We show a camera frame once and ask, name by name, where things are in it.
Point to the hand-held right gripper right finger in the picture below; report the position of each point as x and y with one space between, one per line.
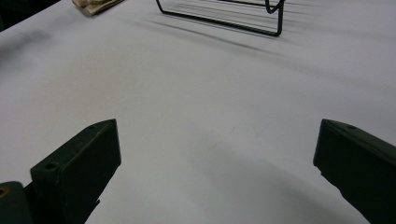
358 165

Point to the beige cloth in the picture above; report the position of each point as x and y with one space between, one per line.
95 5

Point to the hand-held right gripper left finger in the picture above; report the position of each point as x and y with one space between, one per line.
81 168

